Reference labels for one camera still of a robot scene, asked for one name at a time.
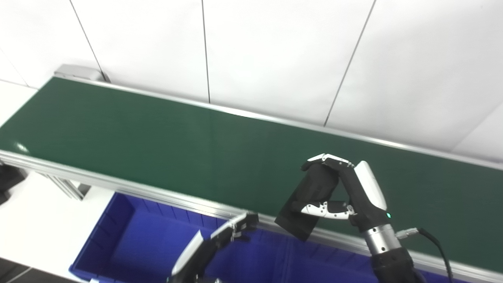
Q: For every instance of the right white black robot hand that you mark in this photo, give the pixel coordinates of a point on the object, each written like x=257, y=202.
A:
x=365, y=196

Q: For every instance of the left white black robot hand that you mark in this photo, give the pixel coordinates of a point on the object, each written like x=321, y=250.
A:
x=196, y=255

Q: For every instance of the black cylinder block part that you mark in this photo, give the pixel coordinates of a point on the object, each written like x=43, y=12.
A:
x=310, y=188

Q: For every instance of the blue plastic bin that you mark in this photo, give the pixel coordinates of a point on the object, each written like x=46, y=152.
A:
x=137, y=243
x=322, y=263

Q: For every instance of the green conveyor belt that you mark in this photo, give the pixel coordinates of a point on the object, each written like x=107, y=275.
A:
x=157, y=141

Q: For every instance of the aluminium conveyor support leg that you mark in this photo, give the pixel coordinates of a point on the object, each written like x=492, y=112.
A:
x=67, y=186

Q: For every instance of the grey conveyor end housing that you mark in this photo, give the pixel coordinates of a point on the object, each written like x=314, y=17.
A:
x=78, y=72

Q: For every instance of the black floor object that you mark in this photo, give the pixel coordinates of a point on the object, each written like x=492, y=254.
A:
x=10, y=181

